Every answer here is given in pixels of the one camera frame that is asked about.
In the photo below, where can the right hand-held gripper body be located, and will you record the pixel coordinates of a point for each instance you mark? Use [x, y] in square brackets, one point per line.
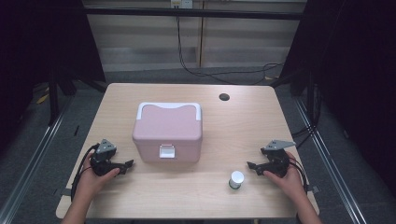
[277, 163]

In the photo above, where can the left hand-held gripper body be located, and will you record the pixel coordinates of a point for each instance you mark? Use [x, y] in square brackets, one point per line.
[104, 164]

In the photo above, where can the white bottle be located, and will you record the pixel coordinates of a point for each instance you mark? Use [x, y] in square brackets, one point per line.
[236, 179]

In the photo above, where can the pink storage box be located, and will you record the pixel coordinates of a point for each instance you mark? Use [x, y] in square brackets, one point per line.
[168, 130]

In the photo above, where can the person's left hand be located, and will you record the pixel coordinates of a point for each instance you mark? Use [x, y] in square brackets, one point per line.
[91, 182]

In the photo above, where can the person's right hand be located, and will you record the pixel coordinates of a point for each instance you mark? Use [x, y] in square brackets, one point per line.
[292, 182]

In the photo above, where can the grey tape piece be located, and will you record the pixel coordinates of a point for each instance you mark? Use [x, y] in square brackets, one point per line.
[64, 192]
[313, 188]

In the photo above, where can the black table grommet hole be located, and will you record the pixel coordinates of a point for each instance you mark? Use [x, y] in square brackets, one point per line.
[224, 96]

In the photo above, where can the black metal stand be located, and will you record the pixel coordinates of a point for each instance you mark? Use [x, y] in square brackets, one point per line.
[53, 99]

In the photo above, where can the yellow floor tape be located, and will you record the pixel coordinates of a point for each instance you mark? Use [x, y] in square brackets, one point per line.
[42, 99]

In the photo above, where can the black curtain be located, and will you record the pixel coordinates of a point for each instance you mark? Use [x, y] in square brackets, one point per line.
[358, 77]
[37, 46]

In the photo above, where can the metal floor rail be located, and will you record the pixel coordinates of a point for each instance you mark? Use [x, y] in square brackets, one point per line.
[34, 161]
[330, 161]

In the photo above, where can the black horizontal frame bar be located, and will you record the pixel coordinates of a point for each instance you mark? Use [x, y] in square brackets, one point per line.
[193, 13]

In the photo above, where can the white wall outlet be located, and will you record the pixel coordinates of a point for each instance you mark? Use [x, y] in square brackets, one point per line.
[181, 3]

